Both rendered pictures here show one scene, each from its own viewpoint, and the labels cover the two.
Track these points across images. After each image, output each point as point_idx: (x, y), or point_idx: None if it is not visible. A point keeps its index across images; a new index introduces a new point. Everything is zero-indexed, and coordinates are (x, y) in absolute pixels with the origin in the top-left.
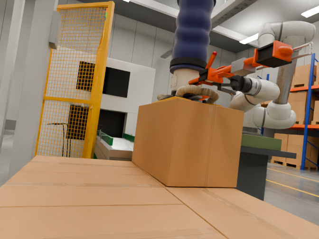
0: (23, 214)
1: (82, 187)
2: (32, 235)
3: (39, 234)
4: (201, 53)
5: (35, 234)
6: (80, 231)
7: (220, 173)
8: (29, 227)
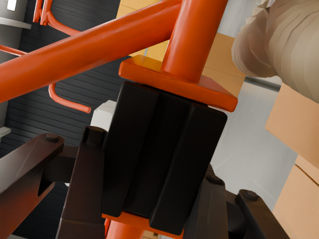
0: (302, 190)
1: None
2: (293, 226)
3: (296, 227)
4: None
5: (295, 226)
6: None
7: None
8: (296, 215)
